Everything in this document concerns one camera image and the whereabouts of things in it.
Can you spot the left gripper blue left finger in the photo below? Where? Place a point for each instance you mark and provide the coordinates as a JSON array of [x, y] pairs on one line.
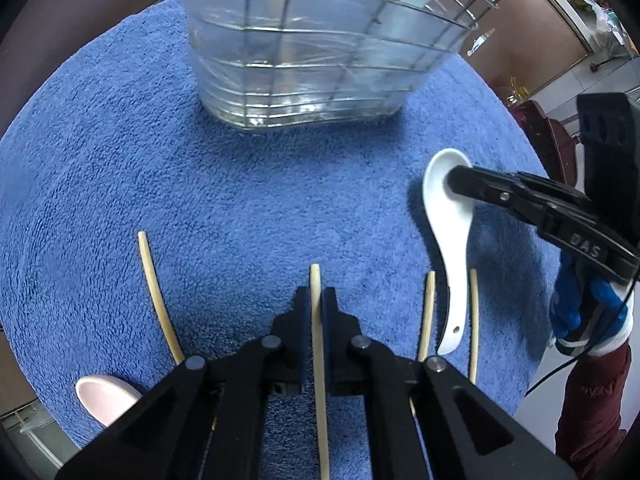
[[292, 328]]

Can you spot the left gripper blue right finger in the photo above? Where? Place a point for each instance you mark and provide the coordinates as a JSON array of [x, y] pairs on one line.
[[343, 374]]

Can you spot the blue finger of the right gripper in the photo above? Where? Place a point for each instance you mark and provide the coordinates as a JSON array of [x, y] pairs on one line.
[[488, 186]]

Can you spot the white ceramic spoon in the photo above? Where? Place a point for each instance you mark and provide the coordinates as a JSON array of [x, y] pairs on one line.
[[450, 217]]

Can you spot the pink ceramic spoon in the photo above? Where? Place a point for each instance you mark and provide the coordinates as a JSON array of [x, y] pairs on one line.
[[106, 398]]

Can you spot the dark red sleeve forearm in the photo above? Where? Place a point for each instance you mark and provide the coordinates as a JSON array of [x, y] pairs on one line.
[[589, 432]]

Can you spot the dark red dustpan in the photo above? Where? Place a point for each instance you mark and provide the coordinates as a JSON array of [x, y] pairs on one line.
[[554, 146]]

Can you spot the brown lower cabinets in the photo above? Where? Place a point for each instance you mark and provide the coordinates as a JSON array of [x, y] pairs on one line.
[[528, 40]]

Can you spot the blue towel mat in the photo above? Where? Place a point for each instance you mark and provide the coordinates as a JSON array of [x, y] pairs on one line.
[[116, 142]]

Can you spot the clear wire utensil holder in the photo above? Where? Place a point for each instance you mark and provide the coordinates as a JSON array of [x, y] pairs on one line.
[[262, 64]]

